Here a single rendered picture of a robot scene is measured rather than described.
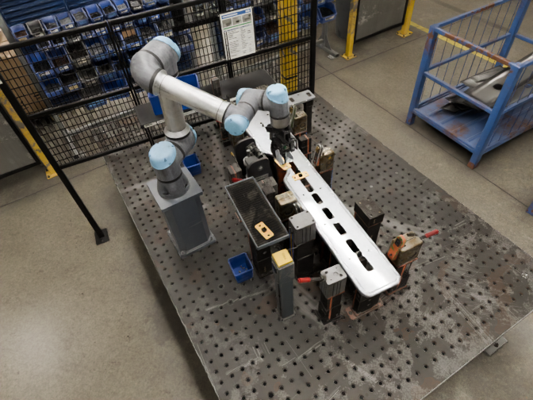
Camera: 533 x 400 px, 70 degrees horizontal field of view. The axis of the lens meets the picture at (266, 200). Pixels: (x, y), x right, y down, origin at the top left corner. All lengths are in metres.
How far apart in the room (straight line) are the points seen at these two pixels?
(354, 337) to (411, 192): 0.95
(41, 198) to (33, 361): 1.50
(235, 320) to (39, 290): 1.79
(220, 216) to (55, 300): 1.45
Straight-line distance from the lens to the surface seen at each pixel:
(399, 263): 1.72
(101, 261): 3.17
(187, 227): 1.94
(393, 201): 2.30
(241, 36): 2.60
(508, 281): 2.18
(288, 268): 1.47
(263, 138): 2.19
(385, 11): 5.25
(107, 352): 2.79
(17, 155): 3.98
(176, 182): 1.77
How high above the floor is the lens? 2.38
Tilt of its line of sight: 48 degrees down
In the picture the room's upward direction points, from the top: 6 degrees counter-clockwise
